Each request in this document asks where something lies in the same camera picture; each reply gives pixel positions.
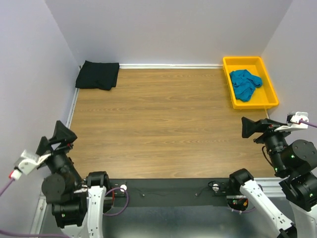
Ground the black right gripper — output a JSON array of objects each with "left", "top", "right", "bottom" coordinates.
[{"left": 241, "top": 115, "right": 296, "bottom": 173}]

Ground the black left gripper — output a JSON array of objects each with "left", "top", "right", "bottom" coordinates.
[{"left": 35, "top": 119, "right": 84, "bottom": 185}]

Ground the black t shirt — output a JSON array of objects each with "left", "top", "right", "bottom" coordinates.
[{"left": 75, "top": 60, "right": 119, "bottom": 91}]

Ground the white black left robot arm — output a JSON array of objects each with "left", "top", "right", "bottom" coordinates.
[{"left": 36, "top": 120, "right": 110, "bottom": 238}]

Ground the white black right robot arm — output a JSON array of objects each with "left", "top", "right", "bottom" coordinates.
[{"left": 228, "top": 112, "right": 317, "bottom": 238}]

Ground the yellow plastic bin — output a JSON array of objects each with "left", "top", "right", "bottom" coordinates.
[{"left": 222, "top": 56, "right": 279, "bottom": 110}]

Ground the teal t shirt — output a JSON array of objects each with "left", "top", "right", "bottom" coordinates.
[{"left": 229, "top": 69, "right": 263, "bottom": 102}]

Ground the aluminium left side rail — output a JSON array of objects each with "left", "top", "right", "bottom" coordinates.
[{"left": 66, "top": 88, "right": 79, "bottom": 128}]

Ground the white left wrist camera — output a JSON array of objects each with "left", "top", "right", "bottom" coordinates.
[{"left": 8, "top": 150, "right": 52, "bottom": 180}]

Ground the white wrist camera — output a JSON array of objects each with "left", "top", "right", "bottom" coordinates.
[
  {"left": 274, "top": 112, "right": 309, "bottom": 132},
  {"left": 8, "top": 150, "right": 52, "bottom": 180}
]

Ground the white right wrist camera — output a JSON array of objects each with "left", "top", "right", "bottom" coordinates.
[{"left": 274, "top": 112, "right": 309, "bottom": 132}]

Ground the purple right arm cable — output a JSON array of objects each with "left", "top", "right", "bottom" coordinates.
[{"left": 231, "top": 119, "right": 317, "bottom": 215}]

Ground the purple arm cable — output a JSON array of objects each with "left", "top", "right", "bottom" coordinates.
[
  {"left": 231, "top": 119, "right": 317, "bottom": 215},
  {"left": 0, "top": 178, "right": 129, "bottom": 238}
]

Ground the aluminium front frame rail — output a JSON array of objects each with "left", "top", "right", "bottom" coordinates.
[{"left": 255, "top": 178, "right": 285, "bottom": 198}]

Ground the black mounting base plate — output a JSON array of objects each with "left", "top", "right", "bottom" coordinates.
[{"left": 110, "top": 178, "right": 242, "bottom": 207}]

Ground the aluminium back edge rail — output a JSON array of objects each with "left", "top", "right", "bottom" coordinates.
[{"left": 120, "top": 64, "right": 223, "bottom": 69}]

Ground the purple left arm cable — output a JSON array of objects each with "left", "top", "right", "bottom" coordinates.
[{"left": 0, "top": 178, "right": 129, "bottom": 238}]

